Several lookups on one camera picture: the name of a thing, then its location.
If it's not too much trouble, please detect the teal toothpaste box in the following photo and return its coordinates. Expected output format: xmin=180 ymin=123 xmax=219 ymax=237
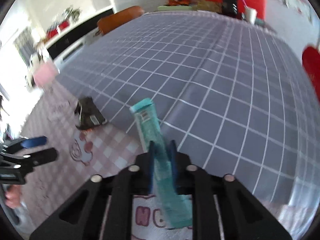
xmin=130 ymin=98 xmax=193 ymax=229

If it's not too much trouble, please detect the black snack wrapper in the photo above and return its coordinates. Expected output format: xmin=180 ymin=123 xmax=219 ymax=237
xmin=74 ymin=96 xmax=107 ymax=131

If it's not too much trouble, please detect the left hand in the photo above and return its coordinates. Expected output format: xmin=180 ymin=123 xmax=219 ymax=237
xmin=5 ymin=185 xmax=22 ymax=209

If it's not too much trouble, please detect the beige sofa pink blanket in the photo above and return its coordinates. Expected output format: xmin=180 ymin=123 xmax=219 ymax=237
xmin=25 ymin=53 xmax=59 ymax=89

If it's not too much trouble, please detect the white sideboard cabinet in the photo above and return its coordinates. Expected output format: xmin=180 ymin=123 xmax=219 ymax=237
xmin=44 ymin=6 xmax=114 ymax=60

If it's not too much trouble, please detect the pink grey checkered tablecloth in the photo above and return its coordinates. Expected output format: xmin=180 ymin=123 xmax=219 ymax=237
xmin=22 ymin=12 xmax=319 ymax=239

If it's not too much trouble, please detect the potted plant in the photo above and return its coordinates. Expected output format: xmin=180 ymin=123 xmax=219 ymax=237
xmin=62 ymin=5 xmax=81 ymax=23

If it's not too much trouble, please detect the white cup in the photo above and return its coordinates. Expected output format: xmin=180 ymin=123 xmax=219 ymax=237
xmin=245 ymin=7 xmax=258 ymax=25

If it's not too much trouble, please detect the dark bottle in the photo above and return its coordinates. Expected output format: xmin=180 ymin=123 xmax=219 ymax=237
xmin=221 ymin=0 xmax=238 ymax=18

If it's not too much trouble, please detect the wooden chair by wall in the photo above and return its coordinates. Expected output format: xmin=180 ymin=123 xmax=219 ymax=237
xmin=97 ymin=6 xmax=145 ymax=35

